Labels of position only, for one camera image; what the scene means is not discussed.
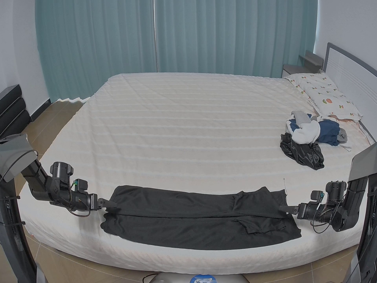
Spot pile of clothes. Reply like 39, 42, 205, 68
280, 110, 353, 171

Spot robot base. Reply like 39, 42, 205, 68
156, 273, 245, 283

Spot white printed pillow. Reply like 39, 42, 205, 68
283, 72, 363, 121

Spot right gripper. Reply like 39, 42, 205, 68
297, 202, 320, 221

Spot black chest of drawers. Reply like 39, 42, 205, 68
0, 84, 32, 138

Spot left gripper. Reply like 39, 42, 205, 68
77, 192, 99, 211

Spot bed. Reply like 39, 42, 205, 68
19, 42, 377, 276

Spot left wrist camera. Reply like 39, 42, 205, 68
73, 179, 89, 193

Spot blue-green curtain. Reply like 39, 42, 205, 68
35, 0, 157, 103
154, 0, 319, 79

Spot black T-shirt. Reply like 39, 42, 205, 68
100, 185, 302, 250

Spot grey bedside table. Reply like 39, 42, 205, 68
282, 50, 324, 78

